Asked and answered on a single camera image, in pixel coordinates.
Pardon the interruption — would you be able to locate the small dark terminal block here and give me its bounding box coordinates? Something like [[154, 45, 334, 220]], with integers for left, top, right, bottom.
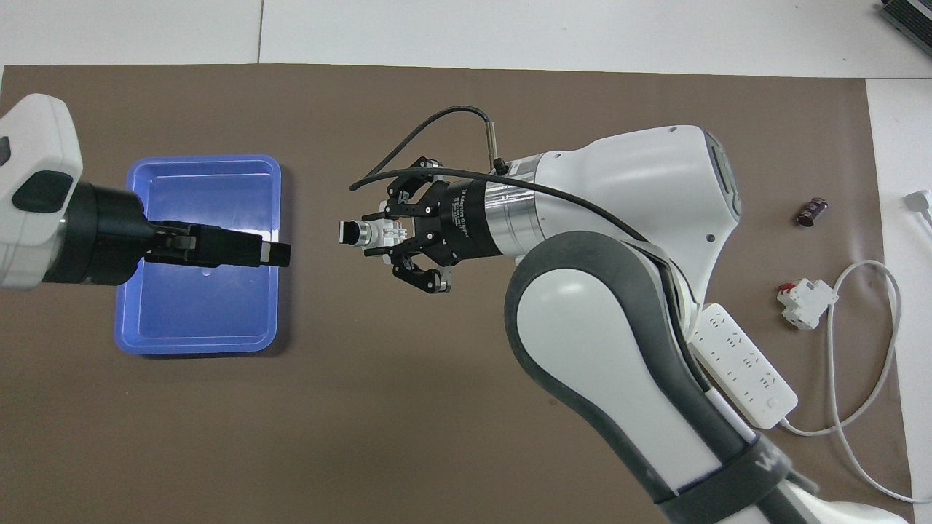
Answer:
[[794, 196, 829, 226]]

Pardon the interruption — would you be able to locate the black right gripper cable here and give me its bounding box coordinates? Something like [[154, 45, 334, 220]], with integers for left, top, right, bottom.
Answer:
[[349, 108, 649, 242]]

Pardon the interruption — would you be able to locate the white red circuit breaker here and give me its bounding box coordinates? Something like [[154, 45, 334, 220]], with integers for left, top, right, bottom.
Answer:
[[776, 279, 840, 330]]

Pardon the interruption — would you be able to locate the blue plastic tray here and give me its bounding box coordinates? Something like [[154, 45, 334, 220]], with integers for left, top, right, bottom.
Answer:
[[114, 154, 283, 356]]

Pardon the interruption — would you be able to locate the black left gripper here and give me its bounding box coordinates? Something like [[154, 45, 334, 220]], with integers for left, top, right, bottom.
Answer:
[[44, 182, 292, 285]]

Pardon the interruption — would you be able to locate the brown paper mat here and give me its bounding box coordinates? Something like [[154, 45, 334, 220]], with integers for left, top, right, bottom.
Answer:
[[0, 64, 915, 524]]

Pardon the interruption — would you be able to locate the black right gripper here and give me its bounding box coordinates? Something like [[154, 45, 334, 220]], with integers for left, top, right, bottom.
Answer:
[[362, 156, 503, 295]]

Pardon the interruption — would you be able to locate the grey ribbed device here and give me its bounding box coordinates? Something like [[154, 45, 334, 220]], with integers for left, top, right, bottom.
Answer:
[[877, 0, 932, 52]]

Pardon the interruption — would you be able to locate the white power strip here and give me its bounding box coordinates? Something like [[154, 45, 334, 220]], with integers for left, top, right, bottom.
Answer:
[[688, 303, 799, 430]]

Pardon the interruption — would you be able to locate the white orange switch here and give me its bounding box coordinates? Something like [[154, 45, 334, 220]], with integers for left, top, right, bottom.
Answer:
[[339, 217, 408, 252]]

